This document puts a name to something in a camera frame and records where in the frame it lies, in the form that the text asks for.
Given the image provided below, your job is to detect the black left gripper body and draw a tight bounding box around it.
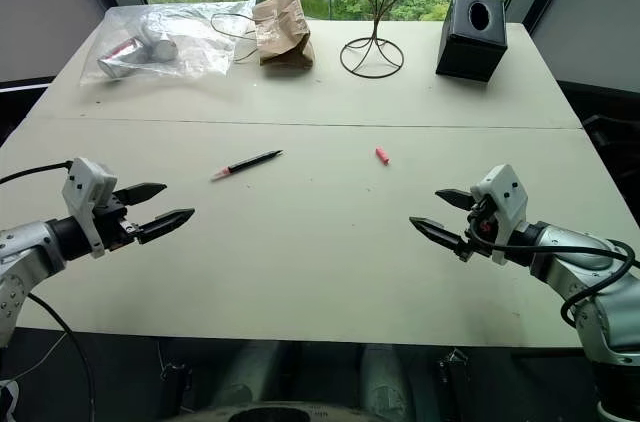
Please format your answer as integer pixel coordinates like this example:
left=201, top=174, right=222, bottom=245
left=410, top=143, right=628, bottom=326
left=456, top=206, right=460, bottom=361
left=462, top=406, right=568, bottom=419
left=92, top=193, right=141, bottom=252

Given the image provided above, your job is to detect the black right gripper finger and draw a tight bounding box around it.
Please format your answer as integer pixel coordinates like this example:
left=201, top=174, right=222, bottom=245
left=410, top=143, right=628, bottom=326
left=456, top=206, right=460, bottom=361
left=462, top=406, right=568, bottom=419
left=408, top=216, right=470, bottom=257
left=434, top=187, right=473, bottom=214

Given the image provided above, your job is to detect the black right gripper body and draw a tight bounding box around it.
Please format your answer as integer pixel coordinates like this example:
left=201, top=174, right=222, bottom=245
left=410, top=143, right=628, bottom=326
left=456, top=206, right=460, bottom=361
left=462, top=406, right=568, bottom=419
left=455, top=194, right=502, bottom=262

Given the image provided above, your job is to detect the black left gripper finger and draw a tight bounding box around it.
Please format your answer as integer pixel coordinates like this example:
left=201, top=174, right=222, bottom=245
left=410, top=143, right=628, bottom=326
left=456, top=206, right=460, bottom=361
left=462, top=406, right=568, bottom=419
left=115, top=182, right=168, bottom=207
left=136, top=208, right=196, bottom=246

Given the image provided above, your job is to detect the black pen with pink end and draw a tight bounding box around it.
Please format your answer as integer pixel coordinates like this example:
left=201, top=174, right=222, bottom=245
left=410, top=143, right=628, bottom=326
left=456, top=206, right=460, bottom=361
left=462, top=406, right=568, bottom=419
left=209, top=149, right=285, bottom=184

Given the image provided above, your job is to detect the silver can with red label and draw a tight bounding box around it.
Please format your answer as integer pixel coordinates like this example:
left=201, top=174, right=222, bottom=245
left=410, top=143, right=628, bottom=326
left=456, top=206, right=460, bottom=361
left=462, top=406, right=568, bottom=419
left=96, top=38, right=147, bottom=79

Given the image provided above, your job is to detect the black table clamp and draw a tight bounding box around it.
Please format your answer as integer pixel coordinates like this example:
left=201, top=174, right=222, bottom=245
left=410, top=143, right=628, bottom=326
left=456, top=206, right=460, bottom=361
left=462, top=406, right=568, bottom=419
left=158, top=361, right=195, bottom=411
left=437, top=347, right=472, bottom=396

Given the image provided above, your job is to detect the black tissue box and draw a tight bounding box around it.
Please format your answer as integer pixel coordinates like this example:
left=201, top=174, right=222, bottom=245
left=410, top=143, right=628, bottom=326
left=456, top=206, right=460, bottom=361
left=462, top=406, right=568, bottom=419
left=435, top=0, right=509, bottom=85

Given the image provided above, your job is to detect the dark chair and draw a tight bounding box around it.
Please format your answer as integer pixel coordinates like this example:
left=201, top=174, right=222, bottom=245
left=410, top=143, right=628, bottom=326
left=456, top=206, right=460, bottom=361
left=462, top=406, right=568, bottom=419
left=581, top=113, right=640, bottom=186

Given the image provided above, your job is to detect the plain silver can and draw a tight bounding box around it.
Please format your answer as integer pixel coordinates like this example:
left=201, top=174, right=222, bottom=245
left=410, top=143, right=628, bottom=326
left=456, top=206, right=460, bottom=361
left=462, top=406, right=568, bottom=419
left=138, top=11, right=180, bottom=62

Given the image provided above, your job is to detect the clear plastic bag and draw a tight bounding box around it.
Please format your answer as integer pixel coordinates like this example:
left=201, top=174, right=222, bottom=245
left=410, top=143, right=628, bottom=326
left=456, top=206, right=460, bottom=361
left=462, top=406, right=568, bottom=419
left=78, top=0, right=258, bottom=89

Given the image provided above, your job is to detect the crumpled brown paper bag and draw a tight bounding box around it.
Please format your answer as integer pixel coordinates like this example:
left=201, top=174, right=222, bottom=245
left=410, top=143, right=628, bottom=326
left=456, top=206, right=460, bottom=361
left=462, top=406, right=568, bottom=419
left=251, top=0, right=317, bottom=71

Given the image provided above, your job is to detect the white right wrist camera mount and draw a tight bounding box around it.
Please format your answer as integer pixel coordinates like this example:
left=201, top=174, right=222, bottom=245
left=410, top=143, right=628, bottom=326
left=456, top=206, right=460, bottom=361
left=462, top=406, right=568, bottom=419
left=469, top=164, right=530, bottom=265

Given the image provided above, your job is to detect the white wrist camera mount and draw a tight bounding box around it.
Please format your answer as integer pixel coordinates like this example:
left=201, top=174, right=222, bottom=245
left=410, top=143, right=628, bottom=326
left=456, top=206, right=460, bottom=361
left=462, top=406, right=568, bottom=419
left=469, top=164, right=530, bottom=265
left=61, top=157, right=119, bottom=260

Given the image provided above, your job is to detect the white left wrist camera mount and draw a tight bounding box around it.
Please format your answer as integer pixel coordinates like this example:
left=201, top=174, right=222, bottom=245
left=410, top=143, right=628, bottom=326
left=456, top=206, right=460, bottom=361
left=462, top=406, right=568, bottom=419
left=61, top=157, right=119, bottom=260

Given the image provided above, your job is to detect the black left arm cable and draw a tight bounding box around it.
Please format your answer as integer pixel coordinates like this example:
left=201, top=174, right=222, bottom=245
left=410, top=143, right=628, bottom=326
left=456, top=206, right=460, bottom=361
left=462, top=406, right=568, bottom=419
left=0, top=160, right=72, bottom=186

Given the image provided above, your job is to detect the black hanging cable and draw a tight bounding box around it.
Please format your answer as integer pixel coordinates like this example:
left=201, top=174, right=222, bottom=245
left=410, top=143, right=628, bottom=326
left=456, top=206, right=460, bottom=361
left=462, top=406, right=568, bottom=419
left=25, top=291, right=97, bottom=422

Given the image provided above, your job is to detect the dark wire stand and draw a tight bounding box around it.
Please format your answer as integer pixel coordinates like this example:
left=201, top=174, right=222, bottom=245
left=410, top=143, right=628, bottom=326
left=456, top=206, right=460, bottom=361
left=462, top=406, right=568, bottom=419
left=339, top=0, right=431, bottom=79

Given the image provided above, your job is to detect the thin black wire loop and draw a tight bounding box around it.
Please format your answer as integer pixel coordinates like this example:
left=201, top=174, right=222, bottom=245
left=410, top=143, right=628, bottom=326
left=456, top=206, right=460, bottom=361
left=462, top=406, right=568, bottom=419
left=209, top=11, right=259, bottom=64

